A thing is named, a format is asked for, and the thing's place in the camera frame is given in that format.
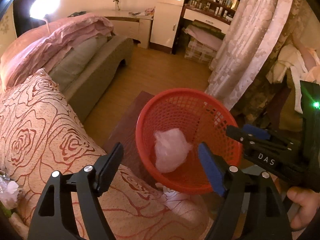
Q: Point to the dressing table with mirror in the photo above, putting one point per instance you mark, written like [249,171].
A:
[212,16]

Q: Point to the bed with rose bedspread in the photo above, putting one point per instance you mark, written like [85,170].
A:
[40,133]

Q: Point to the hanging white clothes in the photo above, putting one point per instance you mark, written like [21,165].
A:
[290,61]

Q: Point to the white low desk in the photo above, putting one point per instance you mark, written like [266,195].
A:
[136,27]

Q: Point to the red plastic mesh waste basket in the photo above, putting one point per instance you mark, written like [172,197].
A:
[201,118]

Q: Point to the white cabinet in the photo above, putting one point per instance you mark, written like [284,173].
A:
[165,24]

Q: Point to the folded pink quilt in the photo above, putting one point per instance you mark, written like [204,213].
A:
[37,49]

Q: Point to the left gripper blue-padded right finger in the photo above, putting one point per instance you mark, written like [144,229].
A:
[254,196]

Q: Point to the white tissue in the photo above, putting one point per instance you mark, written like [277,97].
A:
[10,191]

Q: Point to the pink lace curtain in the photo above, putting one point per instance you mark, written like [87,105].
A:
[249,41]

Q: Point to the dark red floor mat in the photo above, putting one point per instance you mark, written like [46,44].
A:
[124,133]

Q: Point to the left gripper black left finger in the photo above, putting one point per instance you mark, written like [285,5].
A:
[54,216]

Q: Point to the person's right hand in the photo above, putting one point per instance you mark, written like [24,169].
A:
[308,201]

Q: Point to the stool with plaid cover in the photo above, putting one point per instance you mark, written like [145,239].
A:
[204,42]

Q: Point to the round ring lamp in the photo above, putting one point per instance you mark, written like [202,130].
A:
[41,8]

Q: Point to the white plastic wrap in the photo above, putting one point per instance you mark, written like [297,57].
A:
[171,150]

